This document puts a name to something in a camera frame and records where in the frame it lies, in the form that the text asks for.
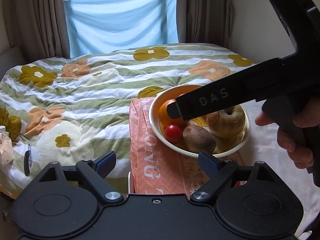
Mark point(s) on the white folding tray table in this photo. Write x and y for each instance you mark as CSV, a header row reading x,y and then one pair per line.
x,y
130,182

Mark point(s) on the floral striped quilt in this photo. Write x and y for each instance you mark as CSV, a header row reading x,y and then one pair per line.
x,y
73,109

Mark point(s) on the light blue window sheet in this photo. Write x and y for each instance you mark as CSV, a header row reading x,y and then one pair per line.
x,y
103,26

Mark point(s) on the small white pink carton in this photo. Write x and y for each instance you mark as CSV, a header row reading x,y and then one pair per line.
x,y
6,149

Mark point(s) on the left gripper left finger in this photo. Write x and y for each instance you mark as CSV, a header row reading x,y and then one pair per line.
x,y
93,174

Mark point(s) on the pink printed cloth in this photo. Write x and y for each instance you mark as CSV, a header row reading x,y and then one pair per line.
x,y
157,169

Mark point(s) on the brown kiwi fruit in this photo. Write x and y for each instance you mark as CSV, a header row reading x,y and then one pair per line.
x,y
198,139

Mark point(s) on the right brown curtain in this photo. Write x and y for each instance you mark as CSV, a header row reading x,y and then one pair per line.
x,y
204,21

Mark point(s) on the cream duck-print bowl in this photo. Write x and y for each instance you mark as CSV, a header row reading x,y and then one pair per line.
x,y
225,148

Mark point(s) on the left brown curtain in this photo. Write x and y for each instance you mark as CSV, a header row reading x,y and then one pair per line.
x,y
37,27

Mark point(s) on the brown curtain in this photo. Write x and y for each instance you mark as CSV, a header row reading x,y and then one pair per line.
x,y
37,27
204,21

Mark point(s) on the wrinkled russet apple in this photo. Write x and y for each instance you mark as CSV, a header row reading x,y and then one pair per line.
x,y
226,123

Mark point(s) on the red cherry tomato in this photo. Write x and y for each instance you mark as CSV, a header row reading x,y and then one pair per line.
x,y
173,134

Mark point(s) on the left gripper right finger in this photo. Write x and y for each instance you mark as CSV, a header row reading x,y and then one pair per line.
x,y
219,172

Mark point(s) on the black key fob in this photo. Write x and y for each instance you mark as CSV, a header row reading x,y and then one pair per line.
x,y
27,161

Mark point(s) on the white tray cloth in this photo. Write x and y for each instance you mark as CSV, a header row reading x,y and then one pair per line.
x,y
262,145

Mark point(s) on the large orange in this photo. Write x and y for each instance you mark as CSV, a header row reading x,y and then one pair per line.
x,y
166,120

